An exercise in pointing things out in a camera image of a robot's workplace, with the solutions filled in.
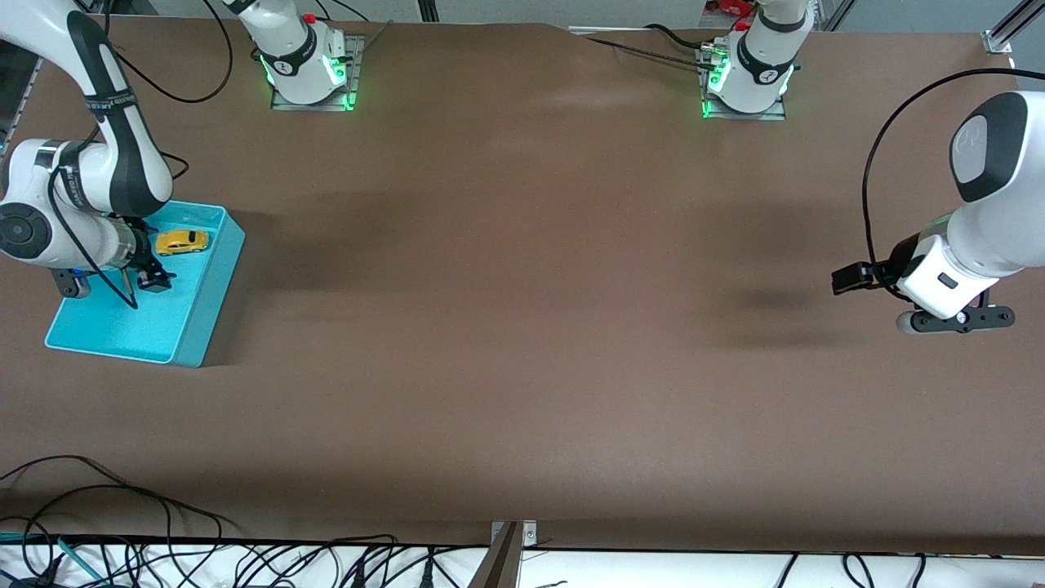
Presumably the long thin black cable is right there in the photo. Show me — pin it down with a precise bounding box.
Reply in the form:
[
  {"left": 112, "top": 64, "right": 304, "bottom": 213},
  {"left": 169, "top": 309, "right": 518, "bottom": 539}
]
[{"left": 0, "top": 455, "right": 242, "bottom": 540}]

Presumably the turquoise plastic bin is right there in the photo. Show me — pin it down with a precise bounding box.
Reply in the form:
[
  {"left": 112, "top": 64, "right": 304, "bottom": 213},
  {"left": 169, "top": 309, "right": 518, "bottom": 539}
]
[{"left": 44, "top": 200, "right": 246, "bottom": 369}]

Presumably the silver metal bracket plate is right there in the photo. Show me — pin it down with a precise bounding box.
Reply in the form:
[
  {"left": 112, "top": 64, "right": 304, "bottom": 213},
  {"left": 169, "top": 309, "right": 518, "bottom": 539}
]
[{"left": 491, "top": 520, "right": 538, "bottom": 548}]

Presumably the aluminium profile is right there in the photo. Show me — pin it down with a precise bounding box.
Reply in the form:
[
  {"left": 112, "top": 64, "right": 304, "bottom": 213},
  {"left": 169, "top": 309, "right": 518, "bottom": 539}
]
[
  {"left": 819, "top": 0, "right": 858, "bottom": 32},
  {"left": 982, "top": 0, "right": 1045, "bottom": 56}
]

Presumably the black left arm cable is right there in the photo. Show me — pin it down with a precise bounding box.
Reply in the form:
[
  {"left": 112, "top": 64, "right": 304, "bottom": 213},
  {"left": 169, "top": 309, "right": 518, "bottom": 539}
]
[{"left": 862, "top": 68, "right": 1045, "bottom": 278}]

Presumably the brown table cover mat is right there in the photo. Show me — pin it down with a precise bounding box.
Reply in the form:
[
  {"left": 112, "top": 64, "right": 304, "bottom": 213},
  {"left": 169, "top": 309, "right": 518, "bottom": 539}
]
[{"left": 0, "top": 16, "right": 1045, "bottom": 556}]

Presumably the black looping cable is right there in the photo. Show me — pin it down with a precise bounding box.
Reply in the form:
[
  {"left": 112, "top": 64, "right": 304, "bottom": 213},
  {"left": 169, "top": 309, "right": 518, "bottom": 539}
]
[{"left": 106, "top": 0, "right": 235, "bottom": 105}]

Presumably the yellow beetle toy car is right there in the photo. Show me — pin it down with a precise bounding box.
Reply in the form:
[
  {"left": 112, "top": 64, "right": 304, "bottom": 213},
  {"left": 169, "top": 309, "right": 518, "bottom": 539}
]
[{"left": 154, "top": 229, "right": 211, "bottom": 257}]

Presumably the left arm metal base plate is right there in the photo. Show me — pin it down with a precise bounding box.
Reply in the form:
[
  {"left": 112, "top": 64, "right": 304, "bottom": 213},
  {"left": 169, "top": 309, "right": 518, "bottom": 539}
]
[{"left": 698, "top": 42, "right": 789, "bottom": 122}]

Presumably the gray metal post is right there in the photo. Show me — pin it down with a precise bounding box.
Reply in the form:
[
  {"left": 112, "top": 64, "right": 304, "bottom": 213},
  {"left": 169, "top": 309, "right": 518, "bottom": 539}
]
[{"left": 467, "top": 523, "right": 523, "bottom": 588}]

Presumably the black corrugated hose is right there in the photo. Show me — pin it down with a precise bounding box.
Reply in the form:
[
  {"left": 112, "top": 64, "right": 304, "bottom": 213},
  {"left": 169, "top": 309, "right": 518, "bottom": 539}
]
[{"left": 585, "top": 36, "right": 713, "bottom": 71}]

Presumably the thin gray cable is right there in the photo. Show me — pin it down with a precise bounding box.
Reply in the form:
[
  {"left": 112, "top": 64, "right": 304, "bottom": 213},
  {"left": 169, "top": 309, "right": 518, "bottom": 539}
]
[{"left": 356, "top": 20, "right": 395, "bottom": 61}]

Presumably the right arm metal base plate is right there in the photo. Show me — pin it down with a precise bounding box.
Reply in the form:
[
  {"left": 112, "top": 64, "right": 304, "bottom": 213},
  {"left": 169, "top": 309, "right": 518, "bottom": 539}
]
[{"left": 270, "top": 34, "right": 365, "bottom": 112}]

